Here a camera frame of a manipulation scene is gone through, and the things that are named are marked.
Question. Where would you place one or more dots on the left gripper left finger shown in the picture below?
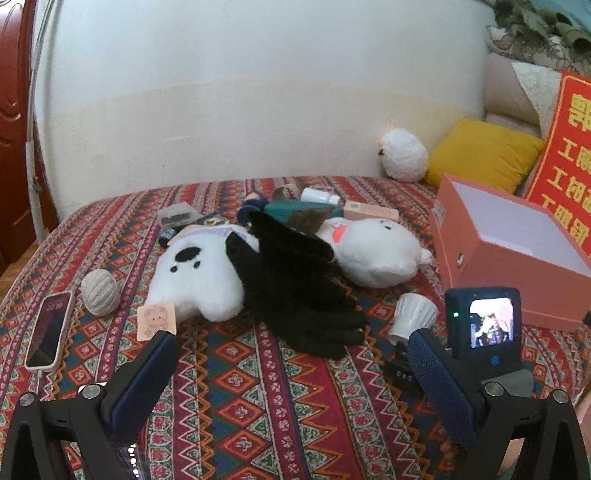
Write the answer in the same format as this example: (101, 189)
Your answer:
(99, 419)

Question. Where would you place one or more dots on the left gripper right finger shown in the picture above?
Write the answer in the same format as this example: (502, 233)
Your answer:
(484, 418)

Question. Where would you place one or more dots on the white ribbed cup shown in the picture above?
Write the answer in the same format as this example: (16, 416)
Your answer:
(413, 312)

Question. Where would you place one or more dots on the white plush dog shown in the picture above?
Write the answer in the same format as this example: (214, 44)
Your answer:
(373, 252)

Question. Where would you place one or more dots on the white panda plush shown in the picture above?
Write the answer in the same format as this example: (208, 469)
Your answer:
(196, 276)

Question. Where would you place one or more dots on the black knit gloves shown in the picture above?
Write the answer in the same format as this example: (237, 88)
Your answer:
(287, 286)

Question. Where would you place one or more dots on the brown hair claw clip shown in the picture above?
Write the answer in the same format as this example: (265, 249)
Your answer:
(309, 221)

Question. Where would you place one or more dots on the teal cylindrical case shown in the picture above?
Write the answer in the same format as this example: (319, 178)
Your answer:
(284, 209)

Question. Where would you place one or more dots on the smartphone pink case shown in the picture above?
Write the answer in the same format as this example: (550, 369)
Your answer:
(49, 333)

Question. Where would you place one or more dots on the pink storage box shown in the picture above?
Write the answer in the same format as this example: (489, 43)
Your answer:
(486, 237)

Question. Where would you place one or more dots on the bear sticker card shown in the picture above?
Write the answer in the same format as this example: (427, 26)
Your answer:
(154, 318)

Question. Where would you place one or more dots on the beige yarn ball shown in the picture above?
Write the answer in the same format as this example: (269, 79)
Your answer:
(100, 292)

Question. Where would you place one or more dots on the patterned red bedspread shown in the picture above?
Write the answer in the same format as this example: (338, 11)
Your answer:
(240, 405)

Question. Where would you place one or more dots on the red banner yellow characters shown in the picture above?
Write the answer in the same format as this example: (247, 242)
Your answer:
(562, 180)

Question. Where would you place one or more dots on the yellow cushion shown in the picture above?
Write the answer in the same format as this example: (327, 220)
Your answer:
(489, 154)

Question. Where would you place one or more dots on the beige long carton box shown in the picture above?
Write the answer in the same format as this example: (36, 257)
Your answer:
(358, 211)

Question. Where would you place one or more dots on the white round plush ball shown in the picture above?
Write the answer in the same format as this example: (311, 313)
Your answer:
(403, 156)

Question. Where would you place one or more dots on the white small bottle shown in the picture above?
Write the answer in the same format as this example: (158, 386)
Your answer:
(314, 195)

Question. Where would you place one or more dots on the white pipe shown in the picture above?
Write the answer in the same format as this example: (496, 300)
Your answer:
(32, 148)

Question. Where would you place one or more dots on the clear plastic card box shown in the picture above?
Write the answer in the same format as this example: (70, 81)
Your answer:
(177, 215)

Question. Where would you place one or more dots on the beige pillow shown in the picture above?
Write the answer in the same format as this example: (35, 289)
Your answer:
(506, 103)

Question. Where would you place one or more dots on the navy blue sock bundle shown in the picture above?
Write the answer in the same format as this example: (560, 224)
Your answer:
(253, 202)

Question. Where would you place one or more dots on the floral quilt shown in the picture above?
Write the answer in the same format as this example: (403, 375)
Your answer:
(553, 34)

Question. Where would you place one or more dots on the dark red wooden door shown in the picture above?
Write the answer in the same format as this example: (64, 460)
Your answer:
(17, 230)

